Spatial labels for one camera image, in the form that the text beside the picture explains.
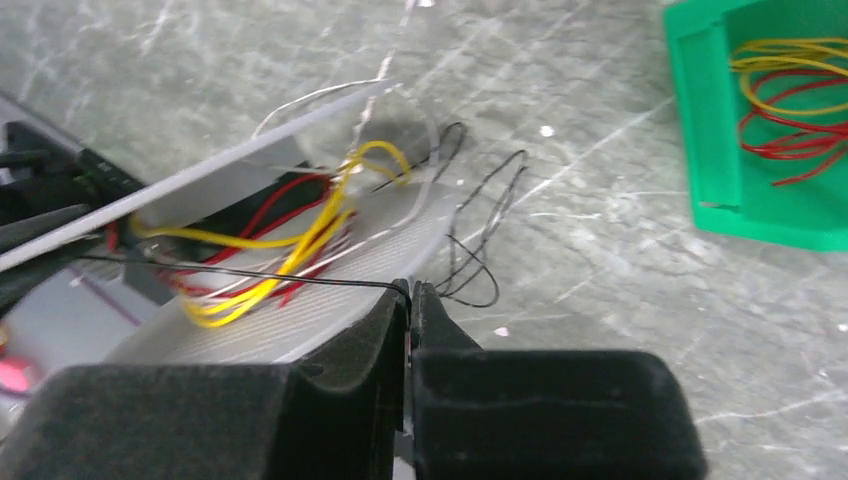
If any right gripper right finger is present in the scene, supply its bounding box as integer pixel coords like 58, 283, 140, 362
409, 282, 708, 479

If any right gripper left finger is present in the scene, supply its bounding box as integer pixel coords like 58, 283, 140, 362
284, 280, 410, 479

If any black wire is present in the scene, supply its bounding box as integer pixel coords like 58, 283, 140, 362
79, 121, 530, 310

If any grey perforated spool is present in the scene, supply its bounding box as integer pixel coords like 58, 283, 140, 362
1, 80, 457, 375

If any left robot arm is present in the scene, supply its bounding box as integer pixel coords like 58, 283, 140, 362
1, 93, 145, 253

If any green plastic bin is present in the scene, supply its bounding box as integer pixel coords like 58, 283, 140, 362
664, 0, 847, 252

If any red and yellow wire bundle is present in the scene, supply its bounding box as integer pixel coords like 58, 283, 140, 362
728, 36, 848, 188

